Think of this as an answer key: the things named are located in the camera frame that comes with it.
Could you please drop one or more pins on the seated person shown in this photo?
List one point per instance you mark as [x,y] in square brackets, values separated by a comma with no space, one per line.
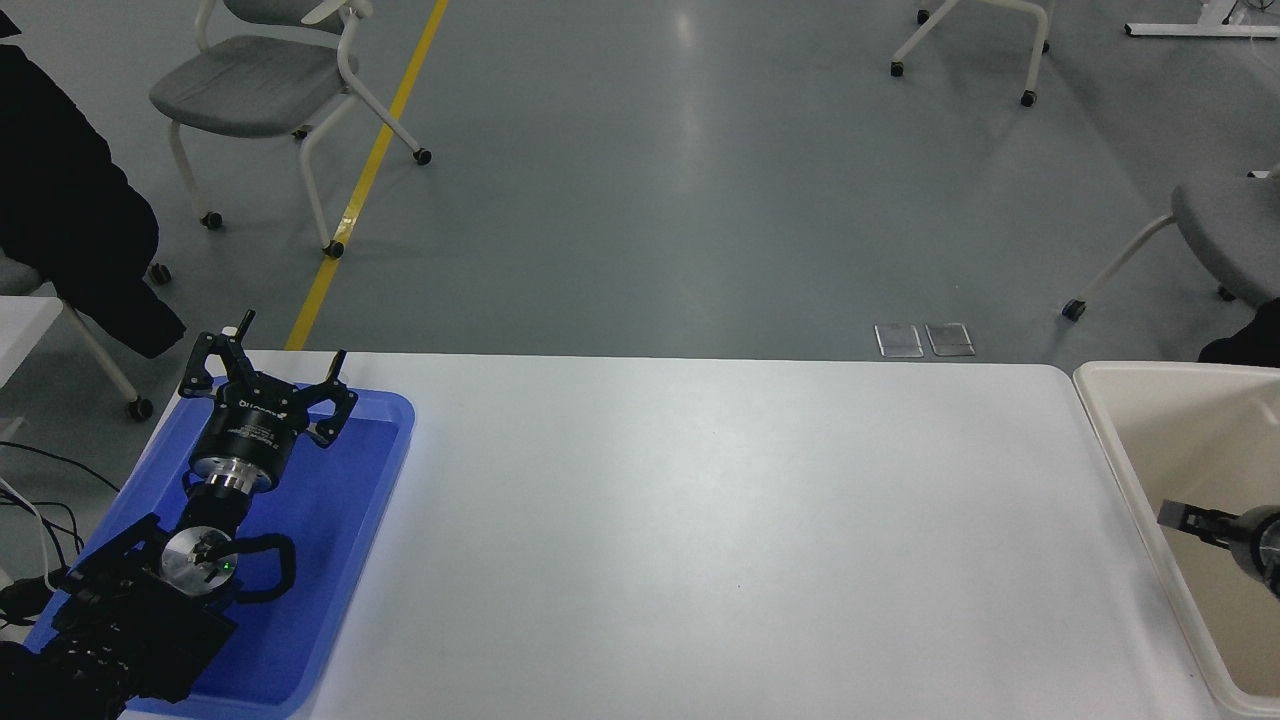
[60,200]

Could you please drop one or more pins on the blue plastic tray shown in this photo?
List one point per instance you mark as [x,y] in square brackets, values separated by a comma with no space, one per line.
[330,560]

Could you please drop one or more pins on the white leg chair under person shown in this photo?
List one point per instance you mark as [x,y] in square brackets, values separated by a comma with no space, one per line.
[100,355]

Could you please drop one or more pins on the metal floor plate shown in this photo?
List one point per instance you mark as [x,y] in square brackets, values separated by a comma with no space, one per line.
[899,340]
[950,339]

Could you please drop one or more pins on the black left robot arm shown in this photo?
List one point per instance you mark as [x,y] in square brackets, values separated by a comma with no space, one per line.
[130,620]

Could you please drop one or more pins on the white frame chair on casters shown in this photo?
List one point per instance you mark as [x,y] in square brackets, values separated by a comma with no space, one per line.
[935,25]

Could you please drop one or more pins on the grey seat white frame chair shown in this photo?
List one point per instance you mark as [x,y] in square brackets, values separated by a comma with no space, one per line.
[250,85]

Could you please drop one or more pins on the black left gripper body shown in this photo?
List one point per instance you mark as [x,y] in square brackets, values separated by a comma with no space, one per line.
[255,425]

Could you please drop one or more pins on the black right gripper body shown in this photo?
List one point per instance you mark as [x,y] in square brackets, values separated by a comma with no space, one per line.
[1250,535]

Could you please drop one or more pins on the large pale plastic bin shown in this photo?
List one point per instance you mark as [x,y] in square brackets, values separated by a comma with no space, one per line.
[1180,440]

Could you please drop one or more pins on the grey round seat chair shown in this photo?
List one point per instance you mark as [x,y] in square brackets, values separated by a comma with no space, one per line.
[1230,235]

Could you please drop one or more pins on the white desk base bar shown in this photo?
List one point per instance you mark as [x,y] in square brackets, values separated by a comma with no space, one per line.
[1200,29]

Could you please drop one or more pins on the standing person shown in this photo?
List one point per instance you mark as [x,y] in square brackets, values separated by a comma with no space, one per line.
[1250,340]

